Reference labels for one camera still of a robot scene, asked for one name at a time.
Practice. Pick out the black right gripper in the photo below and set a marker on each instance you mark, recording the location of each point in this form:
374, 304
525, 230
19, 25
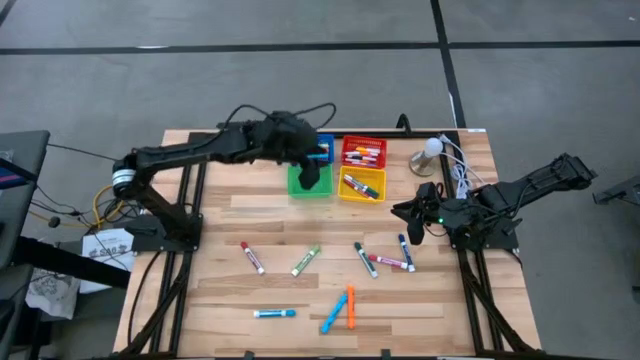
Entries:
440, 207

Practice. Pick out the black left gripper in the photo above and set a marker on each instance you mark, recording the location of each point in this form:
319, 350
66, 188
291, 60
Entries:
285, 137

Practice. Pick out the light blue highlighter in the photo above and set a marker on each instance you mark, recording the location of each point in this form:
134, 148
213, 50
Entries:
321, 156
334, 313

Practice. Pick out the pink highlighter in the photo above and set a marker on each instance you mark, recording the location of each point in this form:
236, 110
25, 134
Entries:
324, 148

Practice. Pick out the thin purple Expo marker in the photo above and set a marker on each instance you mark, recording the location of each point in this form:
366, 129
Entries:
371, 194

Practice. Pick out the thick blue Expo marker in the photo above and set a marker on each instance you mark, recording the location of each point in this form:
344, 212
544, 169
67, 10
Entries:
407, 253

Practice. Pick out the thick magenta Expo marker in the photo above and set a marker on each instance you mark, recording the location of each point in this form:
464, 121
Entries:
388, 261

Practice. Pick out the thin green Expo marker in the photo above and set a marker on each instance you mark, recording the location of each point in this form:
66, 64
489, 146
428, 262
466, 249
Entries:
360, 183

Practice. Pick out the thin red capped marker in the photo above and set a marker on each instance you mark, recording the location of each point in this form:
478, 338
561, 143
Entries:
355, 189

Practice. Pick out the thick dark green Expo marker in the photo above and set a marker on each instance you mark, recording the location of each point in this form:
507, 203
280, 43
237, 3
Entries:
366, 260

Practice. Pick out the thin pink capped marker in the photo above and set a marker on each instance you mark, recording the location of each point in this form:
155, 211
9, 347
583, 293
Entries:
362, 160
372, 153

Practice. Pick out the thin black capped marker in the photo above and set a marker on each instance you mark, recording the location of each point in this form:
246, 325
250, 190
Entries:
356, 156

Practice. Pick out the orange Sharpie highlighter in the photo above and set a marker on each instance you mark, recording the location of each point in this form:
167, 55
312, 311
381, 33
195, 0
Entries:
351, 307

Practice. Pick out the thick light green Expo marker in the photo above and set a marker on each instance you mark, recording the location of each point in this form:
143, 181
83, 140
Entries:
306, 260

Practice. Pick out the thick red Expo marker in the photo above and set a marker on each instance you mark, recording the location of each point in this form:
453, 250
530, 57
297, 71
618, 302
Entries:
252, 258

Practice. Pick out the thick teal Expo marker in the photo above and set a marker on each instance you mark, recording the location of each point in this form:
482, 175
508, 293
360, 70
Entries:
275, 313

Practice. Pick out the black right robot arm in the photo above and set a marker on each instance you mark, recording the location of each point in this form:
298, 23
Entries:
525, 192

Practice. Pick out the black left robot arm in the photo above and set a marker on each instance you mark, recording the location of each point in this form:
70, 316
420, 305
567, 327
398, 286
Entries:
165, 155

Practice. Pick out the blue plastic basket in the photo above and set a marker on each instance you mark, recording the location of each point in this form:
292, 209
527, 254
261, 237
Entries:
331, 137

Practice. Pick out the green plastic basket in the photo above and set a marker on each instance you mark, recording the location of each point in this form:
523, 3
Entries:
295, 189

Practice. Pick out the black bar device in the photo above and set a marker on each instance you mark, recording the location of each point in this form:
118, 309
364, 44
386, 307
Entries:
227, 125

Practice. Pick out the yellow plastic basket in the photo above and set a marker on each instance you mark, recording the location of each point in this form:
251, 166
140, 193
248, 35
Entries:
350, 197

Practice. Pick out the white bulb lamp wooden base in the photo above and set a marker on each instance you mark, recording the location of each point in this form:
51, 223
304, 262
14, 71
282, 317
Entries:
427, 152

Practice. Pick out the red plastic basket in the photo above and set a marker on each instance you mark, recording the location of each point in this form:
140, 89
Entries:
362, 142

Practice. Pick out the black arched clamp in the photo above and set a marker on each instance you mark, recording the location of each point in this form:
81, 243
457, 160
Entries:
404, 122

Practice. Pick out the white printed paper sheet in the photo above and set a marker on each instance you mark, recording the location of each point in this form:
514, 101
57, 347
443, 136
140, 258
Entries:
107, 247

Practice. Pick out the dark grey floor stand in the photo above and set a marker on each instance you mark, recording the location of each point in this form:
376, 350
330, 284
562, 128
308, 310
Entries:
620, 192

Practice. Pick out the black diagonal beam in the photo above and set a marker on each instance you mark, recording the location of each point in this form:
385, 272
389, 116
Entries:
75, 262

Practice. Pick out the dark grey side desk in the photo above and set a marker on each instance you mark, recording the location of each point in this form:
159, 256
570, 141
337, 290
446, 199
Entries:
30, 140

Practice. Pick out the open laptop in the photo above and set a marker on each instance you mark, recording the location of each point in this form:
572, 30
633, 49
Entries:
15, 172

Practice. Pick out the grey patterned cloth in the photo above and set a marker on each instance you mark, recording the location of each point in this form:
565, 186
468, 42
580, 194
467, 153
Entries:
52, 295

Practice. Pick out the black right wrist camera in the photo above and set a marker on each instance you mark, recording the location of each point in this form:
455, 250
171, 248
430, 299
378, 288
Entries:
416, 233

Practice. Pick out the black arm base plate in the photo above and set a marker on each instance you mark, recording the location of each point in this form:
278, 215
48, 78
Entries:
500, 240
150, 245

